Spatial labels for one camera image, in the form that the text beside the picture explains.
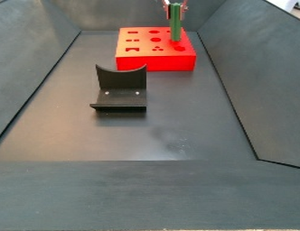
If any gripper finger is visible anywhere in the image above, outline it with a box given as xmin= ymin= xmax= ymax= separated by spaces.
xmin=162 ymin=0 xmax=170 ymax=11
xmin=181 ymin=0 xmax=189 ymax=12

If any green star-shaped peg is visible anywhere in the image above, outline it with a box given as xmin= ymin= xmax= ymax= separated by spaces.
xmin=169 ymin=3 xmax=181 ymax=42

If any red shape-sorting board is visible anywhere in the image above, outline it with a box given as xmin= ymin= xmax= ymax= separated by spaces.
xmin=116 ymin=27 xmax=196 ymax=71

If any black curved holder bracket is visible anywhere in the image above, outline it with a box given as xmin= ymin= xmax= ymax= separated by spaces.
xmin=90 ymin=66 xmax=148 ymax=111

